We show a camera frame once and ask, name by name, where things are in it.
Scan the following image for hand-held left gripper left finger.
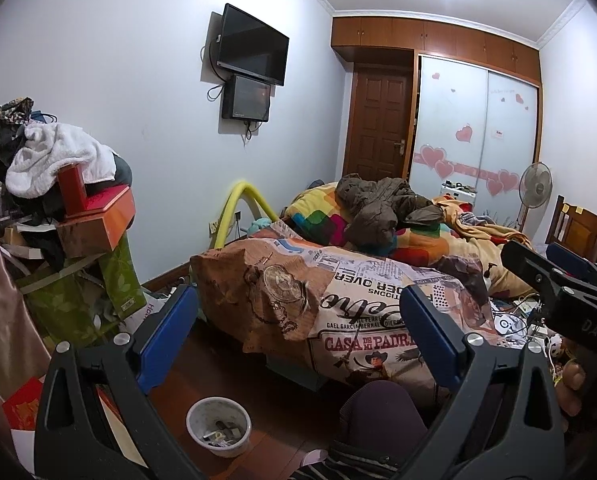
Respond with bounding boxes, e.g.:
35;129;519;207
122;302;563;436
33;284;204;480

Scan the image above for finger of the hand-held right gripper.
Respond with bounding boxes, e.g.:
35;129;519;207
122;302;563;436
501;240;579;306
547;241;597;293

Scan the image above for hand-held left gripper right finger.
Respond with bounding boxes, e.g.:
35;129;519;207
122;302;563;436
399;285;569;480

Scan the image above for white plastic cup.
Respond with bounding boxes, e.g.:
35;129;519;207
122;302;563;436
186;396;252;458

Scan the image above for person's right hand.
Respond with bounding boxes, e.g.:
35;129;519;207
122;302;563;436
561;359;588;417

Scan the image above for wooden bed headboard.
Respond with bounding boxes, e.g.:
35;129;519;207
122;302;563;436
545;195;597;263

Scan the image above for white plastic bag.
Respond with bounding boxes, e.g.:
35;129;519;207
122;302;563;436
123;295;169;336

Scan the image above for grey cloth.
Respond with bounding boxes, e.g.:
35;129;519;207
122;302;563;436
461;212;499;229

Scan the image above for green leaf print bag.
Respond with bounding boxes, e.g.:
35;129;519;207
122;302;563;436
18;235;148;351

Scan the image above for white standing fan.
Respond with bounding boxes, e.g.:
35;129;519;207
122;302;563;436
515;161;553;233

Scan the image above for person's left leg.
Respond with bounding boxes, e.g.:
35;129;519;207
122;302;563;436
339;380;429;448

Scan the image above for small white shelf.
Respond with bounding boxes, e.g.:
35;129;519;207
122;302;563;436
441;180;479;211

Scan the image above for orange flat box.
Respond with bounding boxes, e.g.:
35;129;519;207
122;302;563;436
56;185;136;256

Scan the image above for newspaper print blanket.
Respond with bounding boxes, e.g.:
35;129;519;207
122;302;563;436
189;220;504;411

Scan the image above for brown padded jacket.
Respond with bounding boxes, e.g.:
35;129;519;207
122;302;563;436
335;174;446;248

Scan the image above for striped cloth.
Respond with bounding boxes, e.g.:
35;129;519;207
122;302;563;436
293;440;409;480

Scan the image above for red paper bag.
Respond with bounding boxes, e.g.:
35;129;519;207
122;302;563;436
3;377;46;431

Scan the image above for wooden wardrobe frosted doors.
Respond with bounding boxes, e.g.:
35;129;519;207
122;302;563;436
331;16;543;233

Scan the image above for yellow foam tube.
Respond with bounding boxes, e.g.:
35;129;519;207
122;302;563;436
213;180;282;251

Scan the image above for colourful patchwork fleece blanket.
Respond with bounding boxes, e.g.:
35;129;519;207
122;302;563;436
283;180;534;296

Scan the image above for dark grey bag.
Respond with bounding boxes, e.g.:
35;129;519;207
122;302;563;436
113;152;134;186

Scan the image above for red upright box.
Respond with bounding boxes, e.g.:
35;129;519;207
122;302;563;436
57;164;88;216

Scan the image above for brown wooden door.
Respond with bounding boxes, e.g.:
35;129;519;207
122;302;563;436
343;65;416;181

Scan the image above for white towel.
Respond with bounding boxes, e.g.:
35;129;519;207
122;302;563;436
6;122;116;200

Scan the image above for tangle of cables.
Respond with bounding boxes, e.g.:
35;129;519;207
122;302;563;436
493;295;554;351

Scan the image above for small wall monitor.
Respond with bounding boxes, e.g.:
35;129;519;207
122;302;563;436
221;74;272;123

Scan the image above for large wall television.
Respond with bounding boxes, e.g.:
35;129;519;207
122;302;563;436
216;3;290;87

